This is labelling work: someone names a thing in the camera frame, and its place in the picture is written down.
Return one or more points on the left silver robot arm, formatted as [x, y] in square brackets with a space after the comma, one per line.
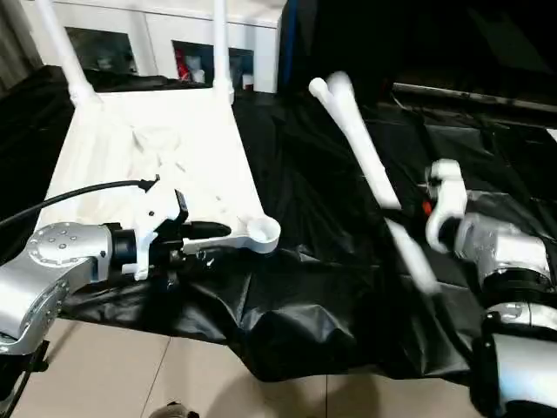
[52, 261]

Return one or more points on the grey curtain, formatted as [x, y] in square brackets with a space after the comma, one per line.
[13, 43]

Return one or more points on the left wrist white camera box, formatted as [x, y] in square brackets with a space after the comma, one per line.
[161, 213]

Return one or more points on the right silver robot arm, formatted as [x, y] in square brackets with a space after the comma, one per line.
[505, 261]

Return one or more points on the black plastic mat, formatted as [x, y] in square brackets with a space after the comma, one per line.
[331, 287]

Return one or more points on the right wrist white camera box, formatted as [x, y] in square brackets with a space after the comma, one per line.
[448, 200]

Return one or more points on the white plastic table leg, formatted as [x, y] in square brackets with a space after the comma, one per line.
[352, 144]
[413, 257]
[220, 43]
[61, 52]

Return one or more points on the small red bottle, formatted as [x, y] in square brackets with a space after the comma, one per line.
[183, 65]

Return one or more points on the white glass-door cabinet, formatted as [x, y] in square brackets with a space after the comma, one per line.
[157, 17]

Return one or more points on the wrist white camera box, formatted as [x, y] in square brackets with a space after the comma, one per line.
[161, 213]
[448, 200]

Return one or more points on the white plastic table top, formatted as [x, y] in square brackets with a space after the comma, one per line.
[157, 157]

